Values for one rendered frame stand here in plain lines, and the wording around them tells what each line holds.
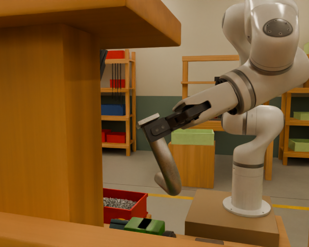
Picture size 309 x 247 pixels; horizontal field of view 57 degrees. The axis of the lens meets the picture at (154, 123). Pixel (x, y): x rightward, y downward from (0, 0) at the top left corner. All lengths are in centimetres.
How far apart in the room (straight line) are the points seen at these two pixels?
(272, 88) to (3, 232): 47
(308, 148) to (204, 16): 326
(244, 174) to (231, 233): 23
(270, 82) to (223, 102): 10
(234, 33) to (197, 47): 528
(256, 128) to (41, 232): 92
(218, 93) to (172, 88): 577
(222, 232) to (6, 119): 91
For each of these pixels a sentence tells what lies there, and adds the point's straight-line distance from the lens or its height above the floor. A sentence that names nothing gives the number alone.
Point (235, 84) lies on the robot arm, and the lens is 54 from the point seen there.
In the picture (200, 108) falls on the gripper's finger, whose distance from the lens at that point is 49.
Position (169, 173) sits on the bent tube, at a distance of 52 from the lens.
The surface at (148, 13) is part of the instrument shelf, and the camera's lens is 33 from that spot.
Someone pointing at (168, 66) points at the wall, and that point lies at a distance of 630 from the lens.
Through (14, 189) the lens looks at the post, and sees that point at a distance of 40.
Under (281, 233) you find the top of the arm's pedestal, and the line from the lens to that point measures 133.
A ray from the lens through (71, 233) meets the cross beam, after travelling 34.
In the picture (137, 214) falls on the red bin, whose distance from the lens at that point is 134.
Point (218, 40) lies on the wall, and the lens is 626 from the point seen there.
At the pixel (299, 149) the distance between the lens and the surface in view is 590.
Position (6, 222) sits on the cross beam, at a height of 128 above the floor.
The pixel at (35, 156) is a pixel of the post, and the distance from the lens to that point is 37.
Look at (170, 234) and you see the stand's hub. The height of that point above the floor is 116.
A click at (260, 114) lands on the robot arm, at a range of 114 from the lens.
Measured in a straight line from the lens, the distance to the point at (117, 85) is 592.
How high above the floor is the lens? 143
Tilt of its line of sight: 7 degrees down
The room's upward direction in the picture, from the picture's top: straight up
